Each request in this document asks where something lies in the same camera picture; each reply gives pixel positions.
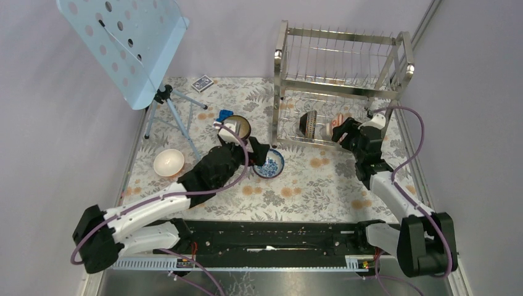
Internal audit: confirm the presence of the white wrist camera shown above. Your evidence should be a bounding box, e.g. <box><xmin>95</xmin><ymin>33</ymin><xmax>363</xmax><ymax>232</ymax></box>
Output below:
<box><xmin>213</xmin><ymin>121</ymin><xmax>240</xmax><ymax>145</ymax></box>
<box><xmin>359</xmin><ymin>113</ymin><xmax>387</xmax><ymax>130</ymax></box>

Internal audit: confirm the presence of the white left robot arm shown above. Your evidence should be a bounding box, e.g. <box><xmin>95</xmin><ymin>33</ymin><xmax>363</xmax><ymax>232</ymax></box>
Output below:
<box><xmin>70</xmin><ymin>136</ymin><xmax>271</xmax><ymax>274</ymax></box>

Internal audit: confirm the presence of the blue white patterned bowl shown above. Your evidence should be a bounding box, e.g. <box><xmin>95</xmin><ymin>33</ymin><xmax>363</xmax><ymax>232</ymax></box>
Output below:
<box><xmin>253</xmin><ymin>149</ymin><xmax>285</xmax><ymax>179</ymax></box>

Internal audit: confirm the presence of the floral patterned table mat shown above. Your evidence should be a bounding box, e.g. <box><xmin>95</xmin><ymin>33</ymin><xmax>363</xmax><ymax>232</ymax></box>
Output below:
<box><xmin>120</xmin><ymin>77</ymin><xmax>396</xmax><ymax>223</ymax></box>

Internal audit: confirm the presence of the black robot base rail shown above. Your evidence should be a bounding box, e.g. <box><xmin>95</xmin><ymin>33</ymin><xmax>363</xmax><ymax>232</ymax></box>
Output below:
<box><xmin>170</xmin><ymin>218</ymin><xmax>376</xmax><ymax>268</ymax></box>

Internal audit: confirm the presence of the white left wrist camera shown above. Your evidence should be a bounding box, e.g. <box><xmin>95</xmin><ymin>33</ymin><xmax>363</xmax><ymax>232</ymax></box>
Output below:
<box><xmin>213</xmin><ymin>121</ymin><xmax>240</xmax><ymax>145</ymax></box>

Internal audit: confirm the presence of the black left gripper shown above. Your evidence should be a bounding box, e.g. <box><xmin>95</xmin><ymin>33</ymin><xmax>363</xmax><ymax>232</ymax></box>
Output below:
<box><xmin>216</xmin><ymin>136</ymin><xmax>270</xmax><ymax>189</ymax></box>

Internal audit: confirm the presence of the dark striped bowl in rack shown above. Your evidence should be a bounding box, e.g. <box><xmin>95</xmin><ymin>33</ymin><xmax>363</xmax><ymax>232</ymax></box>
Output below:
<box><xmin>299</xmin><ymin>110</ymin><xmax>317</xmax><ymax>139</ymax></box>

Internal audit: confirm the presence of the orange white bowl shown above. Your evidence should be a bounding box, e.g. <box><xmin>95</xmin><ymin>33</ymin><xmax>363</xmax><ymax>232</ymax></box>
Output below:
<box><xmin>153</xmin><ymin>149</ymin><xmax>185</xmax><ymax>177</ymax></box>

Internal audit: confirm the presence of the light blue perforated music stand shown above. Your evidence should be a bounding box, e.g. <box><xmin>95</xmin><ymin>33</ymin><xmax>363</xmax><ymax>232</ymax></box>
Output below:
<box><xmin>56</xmin><ymin>0</ymin><xmax>207</xmax><ymax>159</ymax></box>

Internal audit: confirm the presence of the orange patterned bowl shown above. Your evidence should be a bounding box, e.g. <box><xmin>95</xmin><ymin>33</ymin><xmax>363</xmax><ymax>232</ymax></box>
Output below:
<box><xmin>326</xmin><ymin>113</ymin><xmax>345</xmax><ymax>139</ymax></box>

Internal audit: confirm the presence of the blue plastic toy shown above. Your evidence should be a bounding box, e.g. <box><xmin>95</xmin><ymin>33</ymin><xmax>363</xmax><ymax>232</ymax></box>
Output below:
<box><xmin>216</xmin><ymin>109</ymin><xmax>234</xmax><ymax>123</ymax></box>

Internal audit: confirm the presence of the blue playing card box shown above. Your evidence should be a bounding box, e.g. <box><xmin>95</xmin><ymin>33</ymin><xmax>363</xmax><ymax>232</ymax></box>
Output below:
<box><xmin>191</xmin><ymin>75</ymin><xmax>214</xmax><ymax>93</ymax></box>

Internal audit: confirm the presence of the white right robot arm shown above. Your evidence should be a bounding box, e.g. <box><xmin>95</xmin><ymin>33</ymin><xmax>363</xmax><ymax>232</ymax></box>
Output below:
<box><xmin>327</xmin><ymin>114</ymin><xmax>458</xmax><ymax>278</ymax></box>

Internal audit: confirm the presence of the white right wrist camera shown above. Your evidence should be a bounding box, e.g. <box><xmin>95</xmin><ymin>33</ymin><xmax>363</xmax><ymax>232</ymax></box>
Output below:
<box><xmin>359</xmin><ymin>113</ymin><xmax>387</xmax><ymax>130</ymax></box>

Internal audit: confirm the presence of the stainless steel dish rack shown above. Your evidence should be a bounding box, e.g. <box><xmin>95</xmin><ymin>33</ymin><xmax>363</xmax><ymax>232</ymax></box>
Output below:
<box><xmin>271</xmin><ymin>20</ymin><xmax>414</xmax><ymax>147</ymax></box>

